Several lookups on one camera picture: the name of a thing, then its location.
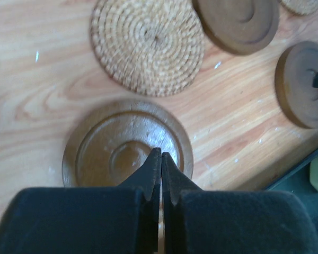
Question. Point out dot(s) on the brown wooden coaster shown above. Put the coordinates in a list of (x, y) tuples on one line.
[(239, 27), (114, 140), (295, 71)]

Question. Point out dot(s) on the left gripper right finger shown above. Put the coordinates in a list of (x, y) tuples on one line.
[(181, 198)]

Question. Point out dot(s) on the black plastic tray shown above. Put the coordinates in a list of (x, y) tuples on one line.
[(297, 181)]

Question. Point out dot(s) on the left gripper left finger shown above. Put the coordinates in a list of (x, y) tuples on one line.
[(139, 234)]

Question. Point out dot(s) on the woven rattan coaster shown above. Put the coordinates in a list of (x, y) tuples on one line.
[(300, 7), (152, 48)]

